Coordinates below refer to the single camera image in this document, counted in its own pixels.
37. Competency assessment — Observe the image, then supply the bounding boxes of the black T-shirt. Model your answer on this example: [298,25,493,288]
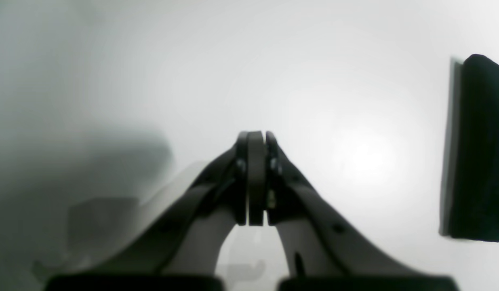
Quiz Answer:
[439,54,499,243]

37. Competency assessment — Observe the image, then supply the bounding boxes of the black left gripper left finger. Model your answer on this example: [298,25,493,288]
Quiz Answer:
[45,131,257,291]

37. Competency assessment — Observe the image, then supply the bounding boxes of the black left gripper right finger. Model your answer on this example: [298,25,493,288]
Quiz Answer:
[255,131,458,291]

